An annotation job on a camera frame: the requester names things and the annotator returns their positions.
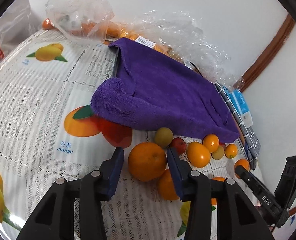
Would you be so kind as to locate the clear plastic bag left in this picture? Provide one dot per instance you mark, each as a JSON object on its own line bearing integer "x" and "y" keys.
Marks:
{"x": 82, "y": 21}

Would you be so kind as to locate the purple towel on tray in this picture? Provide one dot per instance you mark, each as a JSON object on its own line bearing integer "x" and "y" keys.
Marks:
{"x": 151, "y": 90}

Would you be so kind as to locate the clear plastic bag of oranges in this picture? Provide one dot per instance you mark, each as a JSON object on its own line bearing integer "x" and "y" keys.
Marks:
{"x": 179, "y": 36}

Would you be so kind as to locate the small red fruit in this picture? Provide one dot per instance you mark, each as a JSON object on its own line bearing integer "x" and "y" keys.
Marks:
{"x": 179, "y": 145}

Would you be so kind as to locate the large tangerine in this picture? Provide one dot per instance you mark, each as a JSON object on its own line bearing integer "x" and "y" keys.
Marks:
{"x": 244, "y": 163}

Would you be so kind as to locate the brown wooden door frame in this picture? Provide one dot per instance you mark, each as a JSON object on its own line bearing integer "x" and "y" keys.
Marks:
{"x": 269, "y": 53}

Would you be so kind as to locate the green round fruit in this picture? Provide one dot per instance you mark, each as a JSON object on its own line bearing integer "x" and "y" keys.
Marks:
{"x": 218, "y": 154}
{"x": 163, "y": 137}

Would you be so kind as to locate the small orange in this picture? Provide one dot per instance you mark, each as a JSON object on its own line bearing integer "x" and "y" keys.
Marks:
{"x": 198, "y": 154}
{"x": 211, "y": 142}
{"x": 231, "y": 151}

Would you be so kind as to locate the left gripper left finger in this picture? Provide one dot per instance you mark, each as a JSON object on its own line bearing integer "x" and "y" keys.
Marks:
{"x": 53, "y": 216}

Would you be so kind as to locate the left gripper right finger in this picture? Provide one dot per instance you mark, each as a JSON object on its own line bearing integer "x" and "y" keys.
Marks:
{"x": 237, "y": 217}

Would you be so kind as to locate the white plastic bag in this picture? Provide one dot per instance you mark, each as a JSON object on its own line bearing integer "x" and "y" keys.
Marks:
{"x": 15, "y": 26}

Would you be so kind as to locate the grey checked folded cloth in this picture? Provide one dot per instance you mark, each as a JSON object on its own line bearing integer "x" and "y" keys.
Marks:
{"x": 249, "y": 140}

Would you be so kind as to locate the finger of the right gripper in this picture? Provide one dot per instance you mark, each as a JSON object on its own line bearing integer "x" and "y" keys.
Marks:
{"x": 285, "y": 192}
{"x": 256, "y": 186}

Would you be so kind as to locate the blue tissue box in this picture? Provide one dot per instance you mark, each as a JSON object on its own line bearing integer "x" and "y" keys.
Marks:
{"x": 241, "y": 106}

